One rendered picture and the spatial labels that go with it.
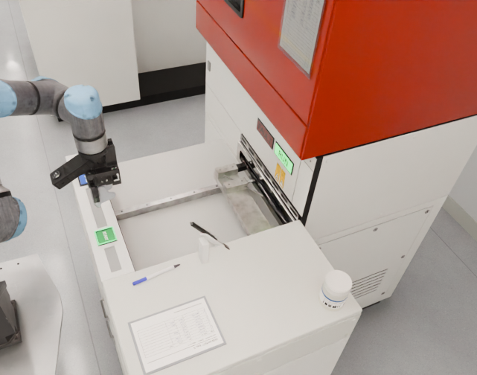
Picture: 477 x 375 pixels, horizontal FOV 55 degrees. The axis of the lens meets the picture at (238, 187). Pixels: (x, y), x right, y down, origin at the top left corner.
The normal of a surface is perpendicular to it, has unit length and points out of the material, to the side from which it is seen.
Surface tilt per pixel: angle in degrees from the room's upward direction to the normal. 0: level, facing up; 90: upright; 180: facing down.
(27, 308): 0
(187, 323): 0
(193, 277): 0
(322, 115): 90
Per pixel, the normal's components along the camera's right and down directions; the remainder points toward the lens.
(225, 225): 0.07, -0.70
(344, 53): 0.41, 0.66
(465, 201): -0.91, 0.25
